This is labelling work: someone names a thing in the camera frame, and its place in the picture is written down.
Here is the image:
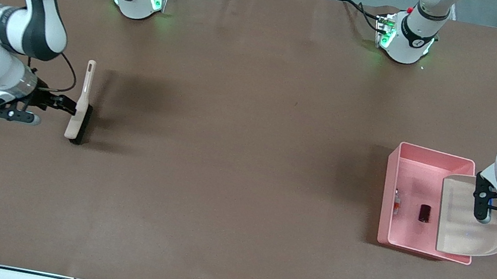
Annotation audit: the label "beige hand brush black bristles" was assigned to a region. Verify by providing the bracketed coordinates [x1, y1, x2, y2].
[62, 57, 102, 147]

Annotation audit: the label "small dark electronic component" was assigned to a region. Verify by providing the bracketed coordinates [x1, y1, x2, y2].
[417, 204, 433, 224]

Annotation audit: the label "small white electrical connector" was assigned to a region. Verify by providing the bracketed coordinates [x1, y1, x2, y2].
[390, 187, 404, 217]

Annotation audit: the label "pink plastic bin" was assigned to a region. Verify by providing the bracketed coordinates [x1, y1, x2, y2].
[373, 139, 490, 266]

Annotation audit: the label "large table cover mat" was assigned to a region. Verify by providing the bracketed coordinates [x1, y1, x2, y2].
[0, 0, 497, 279]

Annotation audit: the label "black left arm base cable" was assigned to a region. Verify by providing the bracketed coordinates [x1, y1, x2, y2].
[335, 0, 386, 30]

